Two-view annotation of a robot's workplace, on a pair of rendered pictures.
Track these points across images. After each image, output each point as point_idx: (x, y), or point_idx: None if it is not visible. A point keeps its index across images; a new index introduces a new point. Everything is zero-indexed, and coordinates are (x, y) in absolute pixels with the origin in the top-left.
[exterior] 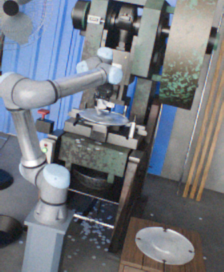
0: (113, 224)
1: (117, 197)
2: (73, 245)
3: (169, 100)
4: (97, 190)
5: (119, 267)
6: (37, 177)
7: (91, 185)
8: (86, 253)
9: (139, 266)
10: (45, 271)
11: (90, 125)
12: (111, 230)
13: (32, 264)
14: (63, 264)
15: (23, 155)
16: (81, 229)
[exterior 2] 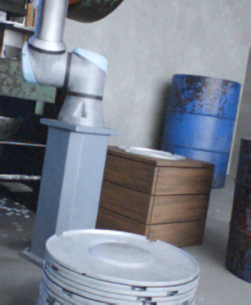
0: (0, 199)
1: (31, 142)
2: (1, 221)
3: (95, 1)
4: (2, 139)
5: (155, 170)
6: (72, 65)
7: (0, 131)
8: (28, 223)
9: (170, 163)
10: (93, 199)
11: (22, 28)
12: (9, 203)
13: (80, 194)
14: (26, 235)
15: (48, 34)
16: (23, 185)
